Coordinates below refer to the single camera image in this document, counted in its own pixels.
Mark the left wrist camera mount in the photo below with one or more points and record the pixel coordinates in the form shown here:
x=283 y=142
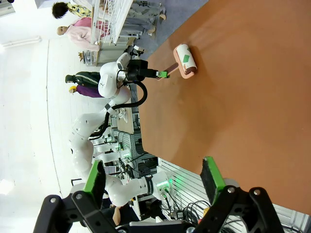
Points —
x=138 y=52

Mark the person in dark tracksuit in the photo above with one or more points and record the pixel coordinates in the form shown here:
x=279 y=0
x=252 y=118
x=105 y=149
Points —
x=85 y=77

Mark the pink lint roller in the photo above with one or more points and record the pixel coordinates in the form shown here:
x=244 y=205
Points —
x=185 y=59

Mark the person in purple top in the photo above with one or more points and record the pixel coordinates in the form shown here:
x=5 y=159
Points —
x=88 y=91

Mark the figure in pink hoodie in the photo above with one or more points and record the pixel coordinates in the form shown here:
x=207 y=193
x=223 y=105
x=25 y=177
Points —
x=80 y=35

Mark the grey equipment cabinet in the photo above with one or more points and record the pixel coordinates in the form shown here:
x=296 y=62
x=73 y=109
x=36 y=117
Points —
x=131 y=145

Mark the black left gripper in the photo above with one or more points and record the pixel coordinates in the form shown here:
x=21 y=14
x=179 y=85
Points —
x=137 y=70

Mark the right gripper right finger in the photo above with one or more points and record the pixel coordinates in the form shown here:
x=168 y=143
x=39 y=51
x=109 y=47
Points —
x=213 y=179

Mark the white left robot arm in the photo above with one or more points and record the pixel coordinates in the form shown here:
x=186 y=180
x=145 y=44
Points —
x=82 y=136

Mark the white slotted base panel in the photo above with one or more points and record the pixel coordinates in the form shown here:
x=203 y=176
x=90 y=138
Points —
x=184 y=177

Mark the person in yellow patterned shirt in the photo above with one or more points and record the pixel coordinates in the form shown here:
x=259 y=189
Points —
x=73 y=9

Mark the wooden cluttered desk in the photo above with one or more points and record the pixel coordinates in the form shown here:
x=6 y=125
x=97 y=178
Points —
x=125 y=120

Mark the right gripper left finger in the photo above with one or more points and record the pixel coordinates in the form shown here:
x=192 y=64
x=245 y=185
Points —
x=94 y=184

